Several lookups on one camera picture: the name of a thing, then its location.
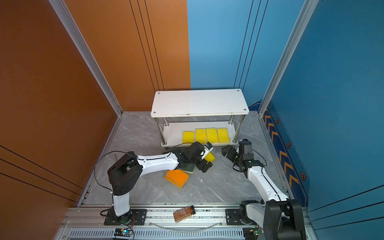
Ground yellow sponge stack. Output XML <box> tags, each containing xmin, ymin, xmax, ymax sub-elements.
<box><xmin>183</xmin><ymin>131</ymin><xmax>195</xmax><ymax>144</ymax></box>

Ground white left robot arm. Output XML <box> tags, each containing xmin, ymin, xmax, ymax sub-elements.
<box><xmin>105</xmin><ymin>142</ymin><xmax>214</xmax><ymax>227</ymax></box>

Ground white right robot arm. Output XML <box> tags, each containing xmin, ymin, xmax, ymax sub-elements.
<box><xmin>222</xmin><ymin>139</ymin><xmax>307</xmax><ymax>240</ymax></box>

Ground white two-tier shelf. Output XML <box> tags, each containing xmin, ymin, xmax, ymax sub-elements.
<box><xmin>151</xmin><ymin>89</ymin><xmax>250</xmax><ymax>148</ymax></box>

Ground green scouring sponge right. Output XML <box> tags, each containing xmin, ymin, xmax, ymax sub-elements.
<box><xmin>182</xmin><ymin>164</ymin><xmax>195</xmax><ymax>174</ymax></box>

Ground orange sponge stack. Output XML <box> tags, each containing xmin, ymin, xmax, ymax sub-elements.
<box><xmin>165</xmin><ymin>169</ymin><xmax>189</xmax><ymax>188</ymax></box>

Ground brown spice bottle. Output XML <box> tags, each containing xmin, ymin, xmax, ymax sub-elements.
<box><xmin>173</xmin><ymin>206</ymin><xmax>196</xmax><ymax>223</ymax></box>

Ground circuit board right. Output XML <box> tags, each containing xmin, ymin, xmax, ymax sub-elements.
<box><xmin>248</xmin><ymin>228</ymin><xmax>264</xmax><ymax>239</ymax></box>

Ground green circuit board left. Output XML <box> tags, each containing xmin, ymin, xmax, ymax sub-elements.
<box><xmin>114</xmin><ymin>228</ymin><xmax>134</xmax><ymax>238</ymax></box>

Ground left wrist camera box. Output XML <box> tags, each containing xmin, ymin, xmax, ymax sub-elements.
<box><xmin>202</xmin><ymin>142</ymin><xmax>213</xmax><ymax>159</ymax></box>

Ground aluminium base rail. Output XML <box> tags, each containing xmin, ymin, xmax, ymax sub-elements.
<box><xmin>59</xmin><ymin>203</ymin><xmax>316</xmax><ymax>240</ymax></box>

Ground aluminium corner post right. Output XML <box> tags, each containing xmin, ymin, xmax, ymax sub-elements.
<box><xmin>257</xmin><ymin>0</ymin><xmax>319</xmax><ymax>117</ymax></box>

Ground aluminium corner post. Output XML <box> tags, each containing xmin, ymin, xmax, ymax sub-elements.
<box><xmin>257</xmin><ymin>0</ymin><xmax>319</xmax><ymax>117</ymax></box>
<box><xmin>48</xmin><ymin>0</ymin><xmax>124</xmax><ymax>117</ymax></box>

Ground aluminium corner post left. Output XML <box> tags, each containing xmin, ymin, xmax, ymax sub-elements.
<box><xmin>48</xmin><ymin>0</ymin><xmax>124</xmax><ymax>117</ymax></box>

